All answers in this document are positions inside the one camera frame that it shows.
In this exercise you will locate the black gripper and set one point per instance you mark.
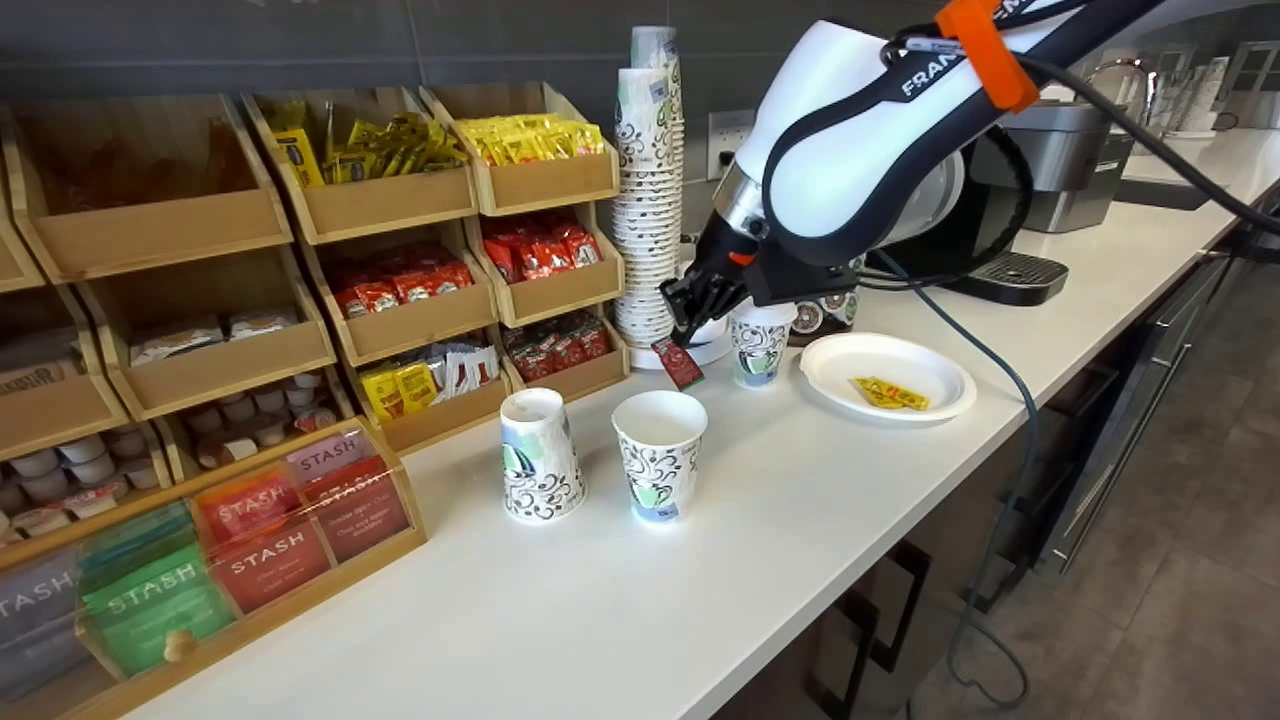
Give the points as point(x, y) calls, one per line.
point(729, 264)

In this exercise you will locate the white black Franka robot arm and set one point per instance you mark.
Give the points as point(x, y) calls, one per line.
point(866, 145)

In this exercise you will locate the small patterned paper cup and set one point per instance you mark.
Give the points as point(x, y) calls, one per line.
point(760, 350)

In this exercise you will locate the dark red sachet pile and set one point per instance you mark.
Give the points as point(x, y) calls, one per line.
point(561, 350)

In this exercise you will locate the upright patterned paper cup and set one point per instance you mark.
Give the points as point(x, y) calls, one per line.
point(658, 462)

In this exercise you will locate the bright red sachet pile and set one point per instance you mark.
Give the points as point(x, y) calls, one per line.
point(541, 249)

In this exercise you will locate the inverted patterned paper cup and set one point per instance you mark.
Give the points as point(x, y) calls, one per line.
point(539, 462)

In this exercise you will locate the bright yellow sachet pile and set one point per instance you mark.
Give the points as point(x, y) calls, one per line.
point(532, 138)

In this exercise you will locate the wooden tray organizer rack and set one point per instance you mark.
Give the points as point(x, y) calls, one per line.
point(384, 207)

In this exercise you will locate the dark yellow sachet pile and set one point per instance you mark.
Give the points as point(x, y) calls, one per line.
point(374, 145)

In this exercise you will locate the creamer cup pile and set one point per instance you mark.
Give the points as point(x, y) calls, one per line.
point(75, 482)
point(263, 422)

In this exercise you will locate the white plate under lids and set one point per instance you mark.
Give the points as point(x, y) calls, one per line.
point(646, 358)

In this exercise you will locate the stack of patterned cups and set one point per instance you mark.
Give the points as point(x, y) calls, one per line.
point(649, 200)

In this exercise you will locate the coffee pod carousel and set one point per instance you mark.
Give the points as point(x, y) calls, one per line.
point(827, 312)

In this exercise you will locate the white paper plate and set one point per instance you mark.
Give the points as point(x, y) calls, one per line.
point(827, 382)

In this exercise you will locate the white blue packet pile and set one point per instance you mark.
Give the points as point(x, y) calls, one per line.
point(464, 364)

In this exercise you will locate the taller stack of cups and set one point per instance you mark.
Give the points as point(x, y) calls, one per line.
point(654, 45)

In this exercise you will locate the yellow packet pile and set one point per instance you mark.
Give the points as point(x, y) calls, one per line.
point(398, 389)

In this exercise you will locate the maroon Stash tea packs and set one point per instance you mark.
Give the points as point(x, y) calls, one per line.
point(349, 499)

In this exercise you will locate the black silver Keurig machine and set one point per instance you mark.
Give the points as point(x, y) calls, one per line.
point(1061, 173)

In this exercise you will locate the wooden tea box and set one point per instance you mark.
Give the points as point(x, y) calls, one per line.
point(334, 591)

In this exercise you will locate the red Stash tea packs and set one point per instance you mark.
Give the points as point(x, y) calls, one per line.
point(263, 541)

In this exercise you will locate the dark countertop sink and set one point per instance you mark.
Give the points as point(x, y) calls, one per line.
point(1167, 194)

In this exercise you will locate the green Stash tea packs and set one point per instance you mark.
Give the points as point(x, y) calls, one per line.
point(153, 602)

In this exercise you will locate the grey Stash tea packs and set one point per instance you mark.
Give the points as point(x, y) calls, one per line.
point(42, 626)

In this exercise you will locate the white wall outlet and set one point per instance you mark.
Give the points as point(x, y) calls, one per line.
point(724, 145)

